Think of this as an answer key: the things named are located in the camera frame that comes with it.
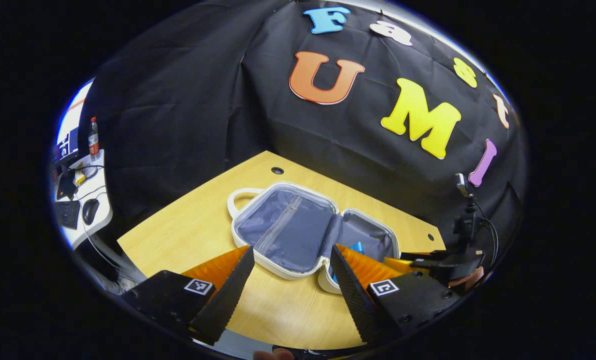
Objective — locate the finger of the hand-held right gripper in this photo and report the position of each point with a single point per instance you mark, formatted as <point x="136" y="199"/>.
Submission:
<point x="400" y="265"/>
<point x="422" y="255"/>

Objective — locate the white suitcase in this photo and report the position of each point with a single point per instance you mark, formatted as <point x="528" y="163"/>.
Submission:
<point x="288" y="225"/>

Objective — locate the small black desk device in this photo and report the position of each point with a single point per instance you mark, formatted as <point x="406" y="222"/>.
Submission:
<point x="65" y="187"/>

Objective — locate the blue capped clear bottle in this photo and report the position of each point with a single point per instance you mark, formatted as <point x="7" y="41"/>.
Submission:
<point x="356" y="247"/>

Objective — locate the black computer mouse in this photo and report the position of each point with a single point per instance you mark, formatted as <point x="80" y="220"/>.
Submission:
<point x="90" y="211"/>

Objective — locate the white side desk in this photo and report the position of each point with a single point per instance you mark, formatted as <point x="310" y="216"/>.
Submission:
<point x="103" y="192"/>

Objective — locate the black backdrop cloth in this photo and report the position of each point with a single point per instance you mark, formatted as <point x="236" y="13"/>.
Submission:
<point x="203" y="100"/>

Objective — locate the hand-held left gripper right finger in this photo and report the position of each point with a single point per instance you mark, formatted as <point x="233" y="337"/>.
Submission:
<point x="352" y="300"/>

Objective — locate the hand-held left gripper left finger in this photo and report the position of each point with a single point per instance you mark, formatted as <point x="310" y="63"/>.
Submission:
<point x="233" y="295"/>

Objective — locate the black keyboard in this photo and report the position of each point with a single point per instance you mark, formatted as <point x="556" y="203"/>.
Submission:
<point x="68" y="214"/>

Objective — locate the small yellow desk item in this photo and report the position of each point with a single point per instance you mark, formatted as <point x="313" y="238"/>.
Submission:
<point x="80" y="178"/>

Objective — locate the computer monitor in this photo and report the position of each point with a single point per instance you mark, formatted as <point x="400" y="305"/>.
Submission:
<point x="68" y="142"/>

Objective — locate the red label water bottle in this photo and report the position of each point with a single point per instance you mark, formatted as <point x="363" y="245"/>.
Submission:
<point x="93" y="140"/>

